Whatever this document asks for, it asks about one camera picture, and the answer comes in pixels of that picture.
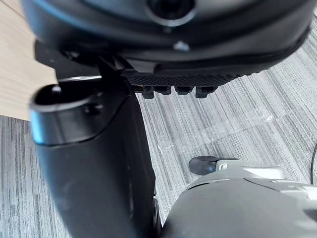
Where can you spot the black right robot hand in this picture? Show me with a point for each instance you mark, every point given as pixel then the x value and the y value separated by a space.
pixel 99 173

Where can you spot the silver robot leg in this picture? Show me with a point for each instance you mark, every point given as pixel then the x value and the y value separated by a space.
pixel 242 210

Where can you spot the dark robot foot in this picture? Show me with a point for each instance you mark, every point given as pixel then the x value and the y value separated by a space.
pixel 201 164

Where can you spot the light wood cabinet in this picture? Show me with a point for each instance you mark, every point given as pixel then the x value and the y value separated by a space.
pixel 17 62

